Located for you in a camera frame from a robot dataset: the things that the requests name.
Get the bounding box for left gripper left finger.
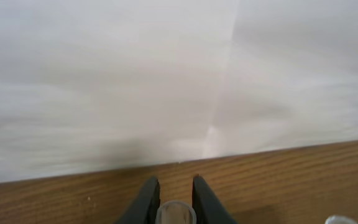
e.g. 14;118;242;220
113;175;162;224

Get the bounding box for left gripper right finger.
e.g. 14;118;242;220
192;175;239;224

